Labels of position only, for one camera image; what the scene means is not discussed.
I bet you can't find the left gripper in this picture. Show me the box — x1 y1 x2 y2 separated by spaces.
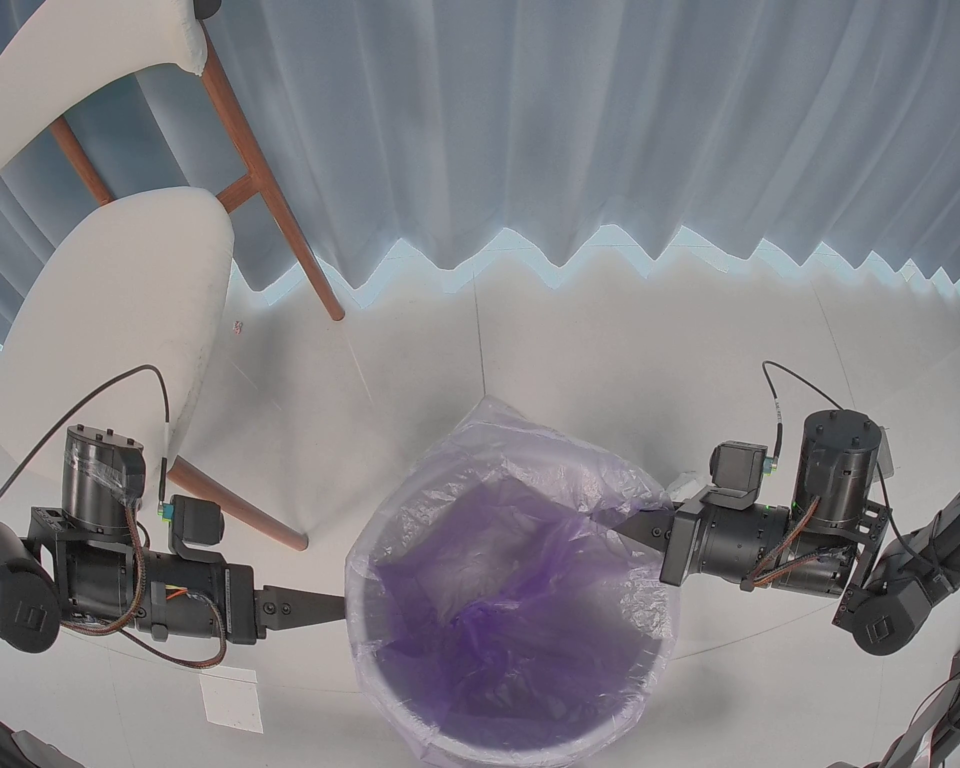
142 552 351 646

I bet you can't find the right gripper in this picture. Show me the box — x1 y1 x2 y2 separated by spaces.
615 486 793 591

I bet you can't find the pale blue curtain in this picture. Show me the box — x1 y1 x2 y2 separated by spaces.
0 0 960 295

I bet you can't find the white trash bin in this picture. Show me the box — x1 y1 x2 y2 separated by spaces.
345 450 676 768

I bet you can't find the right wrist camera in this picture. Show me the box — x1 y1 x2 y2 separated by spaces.
701 441 774 513

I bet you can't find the black cable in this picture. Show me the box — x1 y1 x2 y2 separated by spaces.
761 360 849 462
0 365 171 519

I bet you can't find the purple plastic bag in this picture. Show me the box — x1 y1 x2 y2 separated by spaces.
343 395 687 768

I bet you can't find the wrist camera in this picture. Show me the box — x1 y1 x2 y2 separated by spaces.
156 493 227 564
701 441 774 513

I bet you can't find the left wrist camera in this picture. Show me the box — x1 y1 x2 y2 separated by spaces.
156 493 227 564

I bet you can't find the cream padded wooden chair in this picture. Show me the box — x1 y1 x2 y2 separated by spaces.
0 0 346 553

